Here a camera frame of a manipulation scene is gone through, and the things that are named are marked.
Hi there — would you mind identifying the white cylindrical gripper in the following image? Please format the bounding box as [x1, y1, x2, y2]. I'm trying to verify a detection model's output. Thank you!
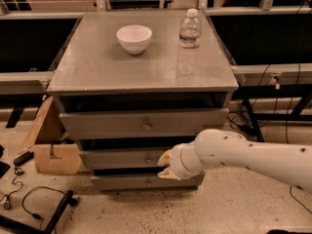
[157, 142, 204, 180]

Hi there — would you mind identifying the grey top drawer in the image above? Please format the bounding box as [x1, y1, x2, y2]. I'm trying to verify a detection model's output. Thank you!
[59, 108, 228, 139]

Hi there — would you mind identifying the grey drawer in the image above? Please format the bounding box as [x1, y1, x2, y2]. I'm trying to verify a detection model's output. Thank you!
[59, 108, 228, 139]
[91, 174, 204, 192]
[79, 147, 167, 170]

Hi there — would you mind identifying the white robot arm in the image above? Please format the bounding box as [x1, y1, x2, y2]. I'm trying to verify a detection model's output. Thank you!
[158, 129, 312, 193]

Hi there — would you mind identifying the grey middle drawer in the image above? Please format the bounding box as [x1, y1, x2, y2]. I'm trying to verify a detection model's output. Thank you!
[79, 147, 167, 170]

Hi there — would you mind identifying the grey bottom drawer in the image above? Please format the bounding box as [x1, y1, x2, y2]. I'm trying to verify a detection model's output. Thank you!
[91, 174, 204, 192]

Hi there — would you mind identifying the grey wooden drawer cabinet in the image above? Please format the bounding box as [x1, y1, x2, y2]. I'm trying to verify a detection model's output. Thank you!
[46, 10, 240, 192]

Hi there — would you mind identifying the black metal stand leg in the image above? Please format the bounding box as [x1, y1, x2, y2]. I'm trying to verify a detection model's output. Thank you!
[243, 97, 264, 142]

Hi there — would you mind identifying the brown cardboard box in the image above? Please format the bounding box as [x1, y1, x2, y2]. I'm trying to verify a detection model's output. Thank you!
[19, 97, 86, 176]

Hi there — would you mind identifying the white ceramic bowl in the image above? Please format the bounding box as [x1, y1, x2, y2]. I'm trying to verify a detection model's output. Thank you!
[116, 24, 152, 55]

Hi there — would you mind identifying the clear plastic water bottle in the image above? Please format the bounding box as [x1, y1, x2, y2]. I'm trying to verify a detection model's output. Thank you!
[177, 9, 202, 75]

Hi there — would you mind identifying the black base bar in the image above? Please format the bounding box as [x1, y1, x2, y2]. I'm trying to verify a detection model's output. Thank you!
[0, 190, 78, 234]

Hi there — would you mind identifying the black cable right floor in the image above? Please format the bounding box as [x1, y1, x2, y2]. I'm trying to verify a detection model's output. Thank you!
[225, 110, 253, 132]

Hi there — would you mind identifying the black cable on floor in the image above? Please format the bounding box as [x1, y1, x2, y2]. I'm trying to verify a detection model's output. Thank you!
[20, 185, 67, 220]

